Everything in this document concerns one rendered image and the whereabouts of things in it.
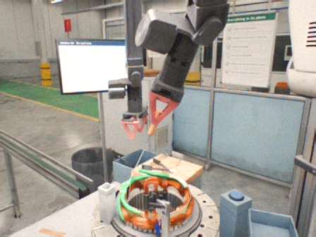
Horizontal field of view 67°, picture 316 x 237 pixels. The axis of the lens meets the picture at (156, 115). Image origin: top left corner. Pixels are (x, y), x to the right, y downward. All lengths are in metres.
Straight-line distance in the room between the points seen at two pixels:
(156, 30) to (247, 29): 2.37
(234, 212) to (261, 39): 2.14
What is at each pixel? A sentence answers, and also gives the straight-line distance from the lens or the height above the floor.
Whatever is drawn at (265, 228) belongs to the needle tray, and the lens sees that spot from 0.78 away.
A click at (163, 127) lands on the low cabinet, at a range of 3.11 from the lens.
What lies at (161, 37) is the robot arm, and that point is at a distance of 0.46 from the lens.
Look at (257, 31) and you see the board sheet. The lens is 2.77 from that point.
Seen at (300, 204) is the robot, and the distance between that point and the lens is 0.89.
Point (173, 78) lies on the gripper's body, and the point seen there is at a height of 1.43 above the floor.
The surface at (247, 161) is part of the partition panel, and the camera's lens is 3.04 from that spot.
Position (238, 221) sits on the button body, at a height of 0.97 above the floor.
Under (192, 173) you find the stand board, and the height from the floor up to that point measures 1.07.
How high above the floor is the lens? 1.49
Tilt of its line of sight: 15 degrees down
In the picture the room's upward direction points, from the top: straight up
